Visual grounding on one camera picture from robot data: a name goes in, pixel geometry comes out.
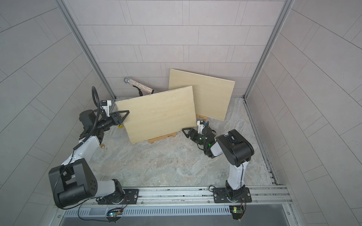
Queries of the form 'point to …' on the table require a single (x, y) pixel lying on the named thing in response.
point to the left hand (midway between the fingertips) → (129, 111)
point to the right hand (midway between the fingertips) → (185, 132)
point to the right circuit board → (237, 211)
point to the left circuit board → (114, 214)
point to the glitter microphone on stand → (139, 86)
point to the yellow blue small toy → (120, 126)
